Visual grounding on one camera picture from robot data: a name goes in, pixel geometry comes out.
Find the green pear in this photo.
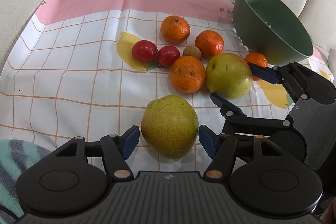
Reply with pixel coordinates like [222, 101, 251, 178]
[206, 53, 253, 100]
[141, 95, 199, 160]

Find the small mandarin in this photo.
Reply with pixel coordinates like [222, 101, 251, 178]
[244, 52, 269, 68]

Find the large front mandarin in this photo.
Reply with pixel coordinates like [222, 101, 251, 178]
[169, 56, 206, 94]

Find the small brown round fruit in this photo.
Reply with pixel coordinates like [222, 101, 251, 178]
[182, 46, 202, 60]

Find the red tomato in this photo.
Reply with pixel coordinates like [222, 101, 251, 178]
[131, 40, 158, 62]
[157, 46, 180, 67]

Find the green plastic colander bowl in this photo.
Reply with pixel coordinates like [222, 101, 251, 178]
[232, 0, 313, 66]

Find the teal striped blanket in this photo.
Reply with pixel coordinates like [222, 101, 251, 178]
[1, 139, 51, 223]

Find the pink grid patterned cloth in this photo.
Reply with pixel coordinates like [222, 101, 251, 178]
[0, 0, 333, 172]

